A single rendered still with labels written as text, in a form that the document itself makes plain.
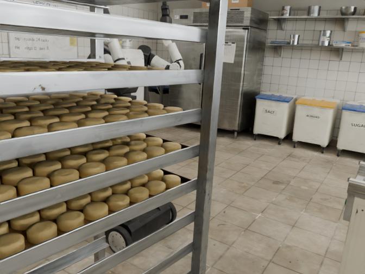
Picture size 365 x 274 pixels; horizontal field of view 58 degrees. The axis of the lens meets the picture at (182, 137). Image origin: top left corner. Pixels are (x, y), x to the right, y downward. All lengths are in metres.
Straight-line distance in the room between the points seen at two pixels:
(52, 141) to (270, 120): 4.98
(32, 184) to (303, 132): 4.90
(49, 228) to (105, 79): 0.28
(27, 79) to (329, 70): 5.47
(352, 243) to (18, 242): 1.32
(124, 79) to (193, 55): 5.04
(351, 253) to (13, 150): 1.41
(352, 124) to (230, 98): 1.80
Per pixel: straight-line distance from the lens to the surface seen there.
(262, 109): 5.40
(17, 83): 0.50
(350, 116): 5.14
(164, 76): 0.67
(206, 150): 0.79
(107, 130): 0.59
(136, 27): 0.61
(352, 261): 1.65
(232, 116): 5.33
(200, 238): 0.89
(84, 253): 1.25
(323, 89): 5.81
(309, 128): 5.25
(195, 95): 5.62
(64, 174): 0.62
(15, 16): 0.50
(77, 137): 0.56
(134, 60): 2.27
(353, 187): 1.53
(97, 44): 1.08
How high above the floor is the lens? 1.38
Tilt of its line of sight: 15 degrees down
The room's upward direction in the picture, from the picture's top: 3 degrees clockwise
